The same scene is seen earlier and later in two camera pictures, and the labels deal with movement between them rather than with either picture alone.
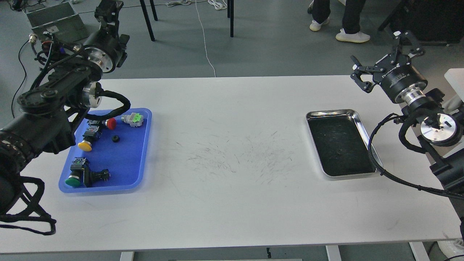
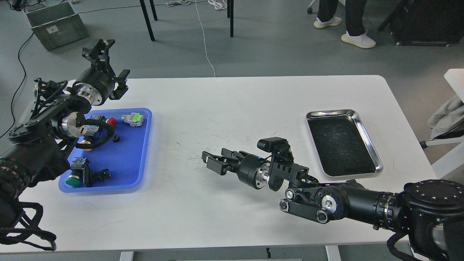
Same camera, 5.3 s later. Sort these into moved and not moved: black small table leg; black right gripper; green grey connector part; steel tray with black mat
Moved: black right gripper
Not moved: steel tray with black mat; green grey connector part; black small table leg
